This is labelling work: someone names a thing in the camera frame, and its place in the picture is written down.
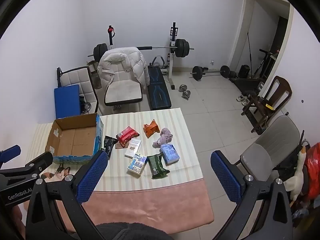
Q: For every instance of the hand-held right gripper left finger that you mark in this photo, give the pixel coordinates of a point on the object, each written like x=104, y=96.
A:
x=92, y=177

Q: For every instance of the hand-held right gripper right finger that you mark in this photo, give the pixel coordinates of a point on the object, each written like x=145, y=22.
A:
x=226, y=177

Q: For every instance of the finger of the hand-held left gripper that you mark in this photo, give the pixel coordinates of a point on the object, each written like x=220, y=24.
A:
x=37, y=163
x=10, y=153

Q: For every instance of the black snack packet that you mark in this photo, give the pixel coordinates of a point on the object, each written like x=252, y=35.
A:
x=110, y=143

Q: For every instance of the cardboard box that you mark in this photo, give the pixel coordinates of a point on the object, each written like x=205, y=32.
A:
x=72, y=140

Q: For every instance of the white and blue tissue pack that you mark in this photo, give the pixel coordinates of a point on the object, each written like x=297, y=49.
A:
x=137, y=165

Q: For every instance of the white paper box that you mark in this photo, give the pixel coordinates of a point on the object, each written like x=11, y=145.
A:
x=132, y=148

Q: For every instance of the red snack packet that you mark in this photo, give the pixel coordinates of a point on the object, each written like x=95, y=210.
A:
x=126, y=136

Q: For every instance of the light blue tissue pack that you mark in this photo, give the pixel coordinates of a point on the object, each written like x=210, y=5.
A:
x=170, y=155

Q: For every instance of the green snack packet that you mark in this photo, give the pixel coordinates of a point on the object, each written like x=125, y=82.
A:
x=157, y=166

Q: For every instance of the purple cloth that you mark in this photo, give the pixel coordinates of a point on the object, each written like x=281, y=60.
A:
x=163, y=136

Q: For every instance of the orange snack packet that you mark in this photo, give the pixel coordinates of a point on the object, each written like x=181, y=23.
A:
x=151, y=128

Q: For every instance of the person's left forearm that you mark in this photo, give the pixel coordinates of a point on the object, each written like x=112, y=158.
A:
x=18, y=216

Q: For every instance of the cat printed cloth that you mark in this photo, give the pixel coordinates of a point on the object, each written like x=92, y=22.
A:
x=60, y=172

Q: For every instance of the striped mat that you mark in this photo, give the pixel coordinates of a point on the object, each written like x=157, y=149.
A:
x=180, y=175

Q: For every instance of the pink blanket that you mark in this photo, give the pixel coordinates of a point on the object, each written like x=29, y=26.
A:
x=150, y=205

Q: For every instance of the grey chair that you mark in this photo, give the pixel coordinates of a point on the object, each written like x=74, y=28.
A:
x=280, y=137

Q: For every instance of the person's dark fleece clothing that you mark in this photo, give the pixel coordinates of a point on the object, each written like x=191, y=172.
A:
x=135, y=231

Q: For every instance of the blue board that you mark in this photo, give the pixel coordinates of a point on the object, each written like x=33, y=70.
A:
x=67, y=100

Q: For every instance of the silver metal weight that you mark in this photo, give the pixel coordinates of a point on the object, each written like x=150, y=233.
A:
x=86, y=106

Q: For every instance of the white goose plush toy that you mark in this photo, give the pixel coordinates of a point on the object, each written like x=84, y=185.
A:
x=298, y=172

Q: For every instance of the white shoe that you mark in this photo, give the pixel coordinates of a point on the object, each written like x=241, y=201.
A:
x=245, y=102
x=240, y=98

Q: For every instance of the dark wooden chair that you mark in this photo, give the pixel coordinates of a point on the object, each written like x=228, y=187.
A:
x=262, y=105

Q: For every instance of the blue plastic bag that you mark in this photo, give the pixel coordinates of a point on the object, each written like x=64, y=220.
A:
x=300, y=213

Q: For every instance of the red bag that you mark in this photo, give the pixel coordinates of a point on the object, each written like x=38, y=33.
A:
x=313, y=170

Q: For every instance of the white quilted chair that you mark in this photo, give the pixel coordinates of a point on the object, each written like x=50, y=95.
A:
x=75, y=77

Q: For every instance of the black weight bench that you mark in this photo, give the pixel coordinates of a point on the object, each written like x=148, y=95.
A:
x=158, y=92

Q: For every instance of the black round weight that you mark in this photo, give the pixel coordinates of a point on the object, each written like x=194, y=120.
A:
x=243, y=71

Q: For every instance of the short barbell with black plates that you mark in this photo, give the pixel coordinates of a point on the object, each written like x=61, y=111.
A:
x=198, y=73

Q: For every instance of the black scooter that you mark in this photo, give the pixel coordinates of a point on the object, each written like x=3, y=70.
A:
x=263, y=62

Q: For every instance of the white puffer jacket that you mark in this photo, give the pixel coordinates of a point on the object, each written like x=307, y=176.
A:
x=125, y=60

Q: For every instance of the white door frame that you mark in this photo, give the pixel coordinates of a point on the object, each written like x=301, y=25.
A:
x=236, y=42

